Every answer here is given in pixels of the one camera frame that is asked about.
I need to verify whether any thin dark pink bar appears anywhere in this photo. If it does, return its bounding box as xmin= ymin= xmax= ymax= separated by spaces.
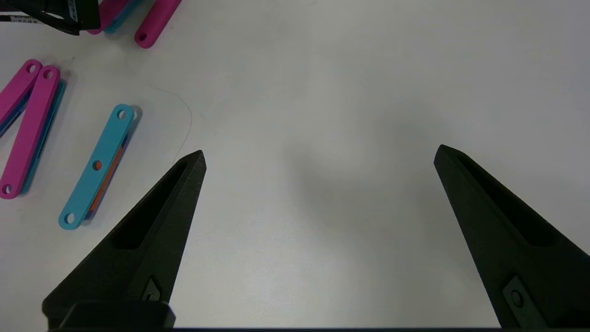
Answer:
xmin=134 ymin=0 xmax=183 ymax=49

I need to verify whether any long pink bar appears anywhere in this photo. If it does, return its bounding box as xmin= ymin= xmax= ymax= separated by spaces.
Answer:
xmin=0 ymin=59 xmax=43 ymax=136
xmin=88 ymin=0 xmax=143 ymax=35
xmin=0 ymin=65 xmax=66 ymax=200

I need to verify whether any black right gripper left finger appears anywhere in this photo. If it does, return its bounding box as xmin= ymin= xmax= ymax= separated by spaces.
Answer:
xmin=41 ymin=150 xmax=207 ymax=329

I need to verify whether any blue bar with orange underside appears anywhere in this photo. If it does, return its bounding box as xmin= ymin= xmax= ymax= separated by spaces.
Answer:
xmin=58 ymin=104 xmax=139 ymax=230

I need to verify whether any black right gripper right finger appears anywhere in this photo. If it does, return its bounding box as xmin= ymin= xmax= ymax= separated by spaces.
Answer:
xmin=434 ymin=144 xmax=590 ymax=329

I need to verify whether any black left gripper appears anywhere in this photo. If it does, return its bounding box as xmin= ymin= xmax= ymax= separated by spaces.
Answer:
xmin=0 ymin=0 xmax=101 ymax=36

